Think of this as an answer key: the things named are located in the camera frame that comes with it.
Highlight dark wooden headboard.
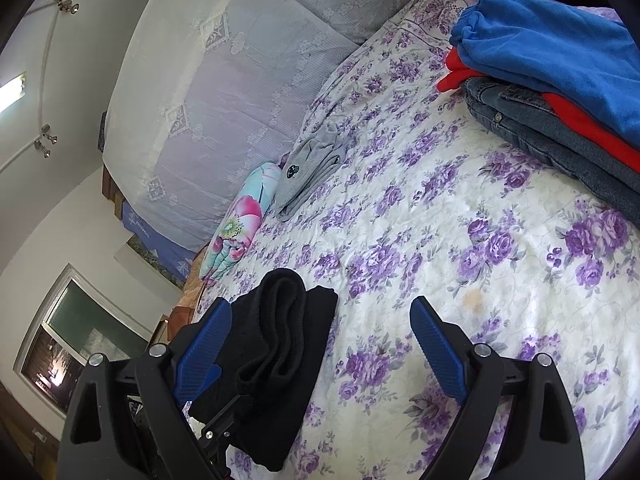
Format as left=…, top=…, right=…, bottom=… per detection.
left=97, top=110, right=127, bottom=217

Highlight purple floral bed sheet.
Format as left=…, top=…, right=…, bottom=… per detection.
left=182, top=0, right=640, bottom=480

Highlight blue fleece pants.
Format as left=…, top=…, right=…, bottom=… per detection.
left=449, top=0, right=640, bottom=133

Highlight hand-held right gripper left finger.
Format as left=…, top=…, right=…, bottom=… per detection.
left=57, top=297, right=234, bottom=480

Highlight folded grey garment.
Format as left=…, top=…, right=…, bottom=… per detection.
left=272, top=122, right=349, bottom=223

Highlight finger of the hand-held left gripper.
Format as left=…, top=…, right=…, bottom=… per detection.
left=192, top=364, right=253, bottom=461

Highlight red garment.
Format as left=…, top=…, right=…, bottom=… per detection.
left=436, top=47, right=640, bottom=161

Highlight black pants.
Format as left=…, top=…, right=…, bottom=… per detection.
left=187, top=268, right=340, bottom=472

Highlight blue patterned cloth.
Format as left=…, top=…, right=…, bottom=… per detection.
left=122, top=200, right=197, bottom=289

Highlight ceiling tube light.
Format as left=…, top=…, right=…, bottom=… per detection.
left=0, top=72, right=29, bottom=112

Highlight folded teal floral blanket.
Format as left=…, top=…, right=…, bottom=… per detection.
left=199, top=162, right=283, bottom=286

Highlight folded denim jeans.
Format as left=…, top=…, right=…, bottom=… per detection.
left=461, top=77, right=640, bottom=226

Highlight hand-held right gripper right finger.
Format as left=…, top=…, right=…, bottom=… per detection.
left=409, top=296, right=586, bottom=480

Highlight white framed window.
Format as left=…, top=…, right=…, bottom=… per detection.
left=15, top=262, right=157, bottom=418

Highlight white ceiling rail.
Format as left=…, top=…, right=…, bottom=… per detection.
left=0, top=0, right=66, bottom=173

